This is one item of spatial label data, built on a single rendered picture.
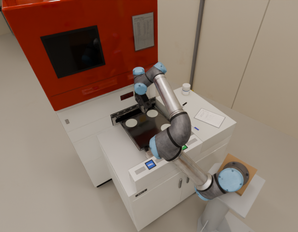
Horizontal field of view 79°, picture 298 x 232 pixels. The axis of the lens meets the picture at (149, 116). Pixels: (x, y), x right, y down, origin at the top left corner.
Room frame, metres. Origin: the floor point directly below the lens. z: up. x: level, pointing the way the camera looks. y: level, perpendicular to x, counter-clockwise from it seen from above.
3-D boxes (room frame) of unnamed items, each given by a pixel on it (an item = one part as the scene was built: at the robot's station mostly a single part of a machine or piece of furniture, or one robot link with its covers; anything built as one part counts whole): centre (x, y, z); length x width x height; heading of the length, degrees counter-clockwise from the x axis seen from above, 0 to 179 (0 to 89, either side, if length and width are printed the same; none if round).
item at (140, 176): (0.71, -0.11, 0.89); 0.55 x 0.09 x 0.14; 119
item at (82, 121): (1.16, 0.29, 1.02); 0.81 x 0.03 x 0.40; 119
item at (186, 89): (1.38, -0.36, 1.01); 0.07 x 0.07 x 0.10
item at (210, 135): (1.16, -0.37, 0.89); 0.62 x 0.35 x 0.14; 29
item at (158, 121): (1.06, 0.01, 0.90); 0.34 x 0.34 x 0.01; 29
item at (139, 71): (1.03, 0.05, 1.38); 0.09 x 0.08 x 0.11; 3
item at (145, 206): (1.01, -0.11, 0.41); 0.96 x 0.64 x 0.82; 119
